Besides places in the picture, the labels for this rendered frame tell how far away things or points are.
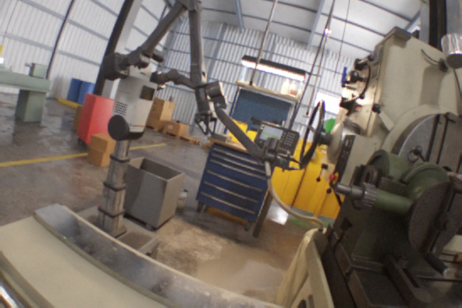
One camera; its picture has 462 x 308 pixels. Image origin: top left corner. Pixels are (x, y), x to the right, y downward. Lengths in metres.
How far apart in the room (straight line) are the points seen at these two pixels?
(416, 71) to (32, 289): 1.62
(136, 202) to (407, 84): 2.28
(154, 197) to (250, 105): 1.75
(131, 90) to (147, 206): 1.25
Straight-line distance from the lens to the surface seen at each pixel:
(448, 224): 0.62
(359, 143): 0.96
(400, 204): 0.60
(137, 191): 2.32
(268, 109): 3.15
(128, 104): 1.39
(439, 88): 1.31
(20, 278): 0.81
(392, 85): 1.14
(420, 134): 1.08
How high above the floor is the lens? 1.26
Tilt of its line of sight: 4 degrees down
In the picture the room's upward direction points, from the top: 17 degrees clockwise
